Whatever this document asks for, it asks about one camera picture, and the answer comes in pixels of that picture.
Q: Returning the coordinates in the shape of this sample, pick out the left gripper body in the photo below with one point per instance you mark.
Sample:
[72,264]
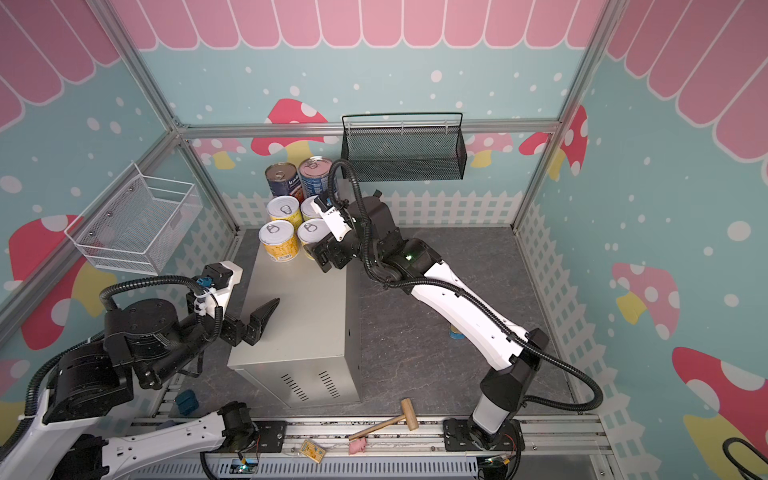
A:
[232,330]

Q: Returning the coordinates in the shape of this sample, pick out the green circuit board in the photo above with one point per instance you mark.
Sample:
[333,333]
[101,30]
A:
[244,467]

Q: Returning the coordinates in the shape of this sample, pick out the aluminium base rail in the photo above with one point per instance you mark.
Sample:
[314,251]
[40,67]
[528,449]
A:
[552,447]

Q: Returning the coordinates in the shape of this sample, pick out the grey metal counter cabinet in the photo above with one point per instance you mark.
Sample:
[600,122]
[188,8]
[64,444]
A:
[310,352]

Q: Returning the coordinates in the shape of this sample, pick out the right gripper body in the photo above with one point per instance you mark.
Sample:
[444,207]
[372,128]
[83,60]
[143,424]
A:
[330,253]

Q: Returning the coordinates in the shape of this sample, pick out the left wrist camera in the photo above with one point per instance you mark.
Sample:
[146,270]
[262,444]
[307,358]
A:
[217,281]

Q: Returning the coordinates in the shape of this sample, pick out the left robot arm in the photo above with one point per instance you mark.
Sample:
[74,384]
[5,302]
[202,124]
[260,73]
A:
[153,328]

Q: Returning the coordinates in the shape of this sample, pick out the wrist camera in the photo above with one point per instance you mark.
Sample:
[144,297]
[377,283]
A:
[335,216]
[217,281]

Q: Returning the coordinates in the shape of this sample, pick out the teal sponge block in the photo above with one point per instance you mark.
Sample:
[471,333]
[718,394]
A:
[186,403]

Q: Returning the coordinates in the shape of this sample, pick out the wooden toy mallet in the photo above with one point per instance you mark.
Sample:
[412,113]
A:
[408,416]

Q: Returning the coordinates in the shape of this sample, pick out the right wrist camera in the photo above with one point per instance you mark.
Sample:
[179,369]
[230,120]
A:
[335,216]

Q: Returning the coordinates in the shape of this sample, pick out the black mesh wall basket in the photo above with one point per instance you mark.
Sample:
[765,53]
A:
[405,147]

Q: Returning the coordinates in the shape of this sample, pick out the small yellow can white lid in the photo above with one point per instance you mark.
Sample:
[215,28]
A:
[286,208]
[308,210]
[311,232]
[279,240]

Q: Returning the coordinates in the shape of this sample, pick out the pink pig toy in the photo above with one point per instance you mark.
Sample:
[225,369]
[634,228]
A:
[357,446]

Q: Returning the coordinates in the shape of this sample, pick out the dark blue tomato can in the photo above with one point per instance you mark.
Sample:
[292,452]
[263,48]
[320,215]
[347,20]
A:
[283,180]

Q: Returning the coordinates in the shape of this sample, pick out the blue soup can pink lid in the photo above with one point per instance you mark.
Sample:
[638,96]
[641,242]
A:
[314,174]

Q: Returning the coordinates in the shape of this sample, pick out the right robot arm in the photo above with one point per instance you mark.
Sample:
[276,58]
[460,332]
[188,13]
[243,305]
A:
[362,228]

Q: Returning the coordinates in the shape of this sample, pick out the white mesh wall basket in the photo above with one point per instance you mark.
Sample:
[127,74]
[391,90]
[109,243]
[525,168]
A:
[137,226]

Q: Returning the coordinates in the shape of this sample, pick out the yellow toy block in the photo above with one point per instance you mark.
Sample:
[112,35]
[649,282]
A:
[312,451]

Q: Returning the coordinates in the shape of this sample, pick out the gold sardine tin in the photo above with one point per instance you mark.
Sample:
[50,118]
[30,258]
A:
[456,333]

